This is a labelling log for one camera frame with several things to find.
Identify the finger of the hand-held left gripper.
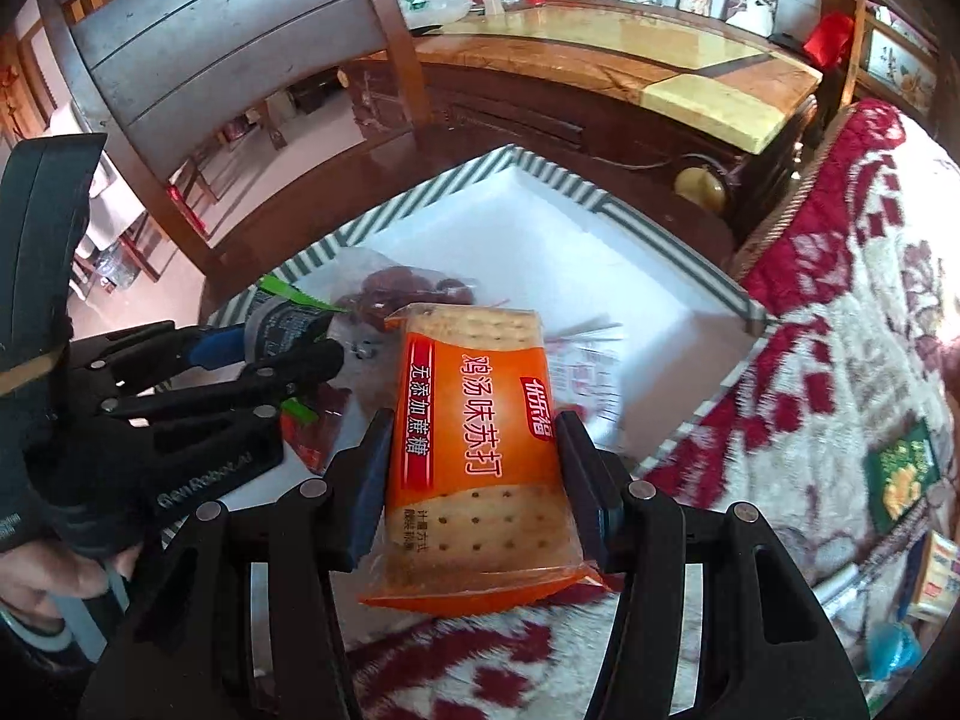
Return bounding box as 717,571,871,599
71,321,260,391
112,337,347,425

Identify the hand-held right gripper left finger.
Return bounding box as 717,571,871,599
79,409,398,720

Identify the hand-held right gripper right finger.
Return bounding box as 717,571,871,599
555,409,871,720

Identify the dark green snack packet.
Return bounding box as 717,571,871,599
244,276,352,425

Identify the orange cracker packet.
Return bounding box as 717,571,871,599
358,302,607,616

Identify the white red-print snack packet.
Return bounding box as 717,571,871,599
544,319,627,421

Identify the clear bag of red dates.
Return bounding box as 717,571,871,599
330,247,481,338

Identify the striped cardboard box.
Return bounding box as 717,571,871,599
199,144,770,470

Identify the green cracker packet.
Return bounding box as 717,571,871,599
862,420,942,530

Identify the blue candy packet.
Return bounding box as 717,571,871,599
866,619,923,683

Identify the clear-wrapped cake packet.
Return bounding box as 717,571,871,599
911,532,960,620

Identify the person's left hand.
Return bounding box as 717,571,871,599
0,420,147,620

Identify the red snack packet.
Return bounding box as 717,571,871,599
283,382,353,475

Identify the floral fleece blanket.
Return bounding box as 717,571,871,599
345,97,960,720

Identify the wooden chair grey back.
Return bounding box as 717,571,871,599
37,0,743,331

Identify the yellow round ornament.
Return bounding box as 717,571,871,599
673,165,727,211

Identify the marble-top wooden table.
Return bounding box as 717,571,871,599
337,0,826,241

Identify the red cloth bag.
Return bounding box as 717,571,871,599
806,11,856,68

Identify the wedding photo frame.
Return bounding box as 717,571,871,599
724,0,781,37

